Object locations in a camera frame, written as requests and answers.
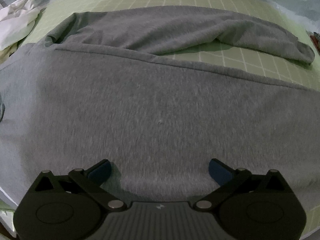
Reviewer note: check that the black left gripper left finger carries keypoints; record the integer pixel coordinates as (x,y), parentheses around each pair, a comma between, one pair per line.
(73,206)

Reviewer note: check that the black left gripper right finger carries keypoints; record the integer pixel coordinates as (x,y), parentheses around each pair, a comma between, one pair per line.
(253,206)

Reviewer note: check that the grey sweatpants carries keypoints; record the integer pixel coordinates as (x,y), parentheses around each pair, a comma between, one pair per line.
(99,87)

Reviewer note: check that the green checkered bed sheet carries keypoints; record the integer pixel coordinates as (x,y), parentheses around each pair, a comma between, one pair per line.
(244,59)

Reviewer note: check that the dark patterned cloth item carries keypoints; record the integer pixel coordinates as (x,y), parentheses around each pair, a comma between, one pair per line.
(315,39)

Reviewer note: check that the white crumpled garment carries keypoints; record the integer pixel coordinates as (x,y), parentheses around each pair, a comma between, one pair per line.
(17,21)

